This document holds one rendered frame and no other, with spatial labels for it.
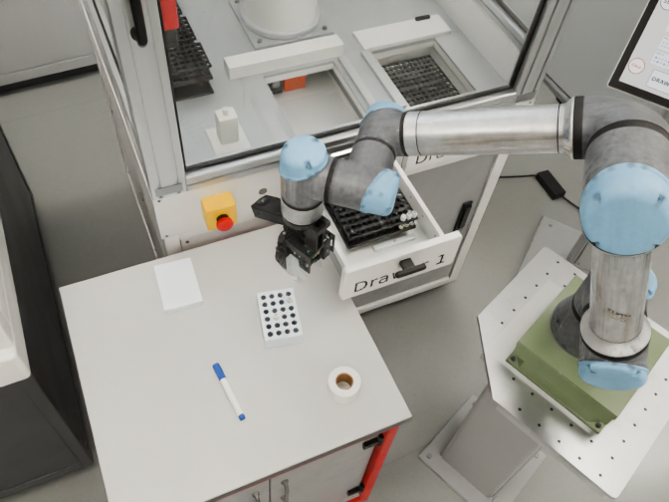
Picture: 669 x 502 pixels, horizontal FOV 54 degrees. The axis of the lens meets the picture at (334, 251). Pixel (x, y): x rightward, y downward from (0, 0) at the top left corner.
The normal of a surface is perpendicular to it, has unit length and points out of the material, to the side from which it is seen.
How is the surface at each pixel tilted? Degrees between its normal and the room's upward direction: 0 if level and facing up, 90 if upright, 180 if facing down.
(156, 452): 0
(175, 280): 0
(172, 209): 90
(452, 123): 33
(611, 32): 90
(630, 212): 83
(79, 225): 0
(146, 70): 90
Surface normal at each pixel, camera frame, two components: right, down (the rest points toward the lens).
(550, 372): -0.69, 0.56
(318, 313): 0.07, -0.58
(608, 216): -0.30, 0.69
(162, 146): 0.40, 0.76
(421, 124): -0.37, -0.25
